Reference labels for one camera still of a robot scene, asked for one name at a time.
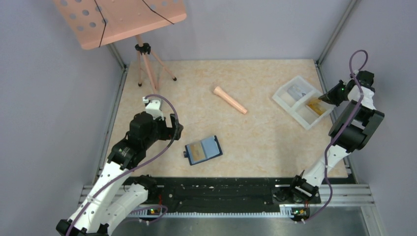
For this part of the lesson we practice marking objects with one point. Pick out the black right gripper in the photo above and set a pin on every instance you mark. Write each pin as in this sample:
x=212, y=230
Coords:
x=329, y=96

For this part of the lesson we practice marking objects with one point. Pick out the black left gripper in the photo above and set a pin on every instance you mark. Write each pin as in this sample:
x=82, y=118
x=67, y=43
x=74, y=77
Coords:
x=168, y=132

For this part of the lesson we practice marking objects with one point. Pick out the gold credit card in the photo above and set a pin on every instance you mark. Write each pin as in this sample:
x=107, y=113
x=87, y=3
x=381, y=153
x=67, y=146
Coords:
x=197, y=153
x=317, y=105

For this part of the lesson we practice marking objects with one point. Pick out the blue card holder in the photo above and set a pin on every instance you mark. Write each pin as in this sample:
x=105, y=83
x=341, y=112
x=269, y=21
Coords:
x=211, y=148

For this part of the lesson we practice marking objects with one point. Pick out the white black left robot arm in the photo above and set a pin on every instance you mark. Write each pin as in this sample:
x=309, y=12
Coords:
x=99, y=215

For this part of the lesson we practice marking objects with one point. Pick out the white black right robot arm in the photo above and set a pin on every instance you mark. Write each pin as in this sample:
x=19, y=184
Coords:
x=352, y=131

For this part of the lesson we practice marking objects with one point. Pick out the silver card in tray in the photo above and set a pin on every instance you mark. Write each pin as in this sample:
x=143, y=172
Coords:
x=297, y=92

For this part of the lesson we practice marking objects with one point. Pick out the white plastic divided tray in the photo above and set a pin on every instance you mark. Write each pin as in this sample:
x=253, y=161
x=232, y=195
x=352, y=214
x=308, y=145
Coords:
x=298, y=109

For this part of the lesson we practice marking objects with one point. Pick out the pink tapered stick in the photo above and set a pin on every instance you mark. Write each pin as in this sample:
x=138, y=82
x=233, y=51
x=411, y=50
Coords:
x=225, y=96

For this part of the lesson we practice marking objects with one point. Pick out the pink music stand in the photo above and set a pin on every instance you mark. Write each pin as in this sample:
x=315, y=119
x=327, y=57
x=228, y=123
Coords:
x=100, y=22

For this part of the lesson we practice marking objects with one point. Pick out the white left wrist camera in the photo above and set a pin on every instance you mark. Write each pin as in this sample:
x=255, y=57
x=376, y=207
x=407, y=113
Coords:
x=153, y=108

